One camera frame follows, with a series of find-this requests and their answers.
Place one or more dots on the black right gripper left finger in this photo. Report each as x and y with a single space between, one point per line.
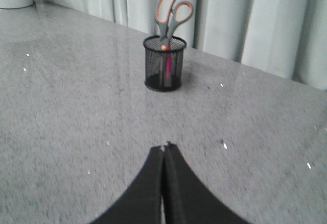
141 201

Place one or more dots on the black mesh pen cup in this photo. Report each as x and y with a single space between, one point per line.
155 62

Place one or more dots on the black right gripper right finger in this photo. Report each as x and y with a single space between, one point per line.
185 198

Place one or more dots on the grey orange scissors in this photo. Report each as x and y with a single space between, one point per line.
169 17

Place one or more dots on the pink marker pen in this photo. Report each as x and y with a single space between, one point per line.
167 77

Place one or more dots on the grey curtain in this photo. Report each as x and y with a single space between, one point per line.
286 38

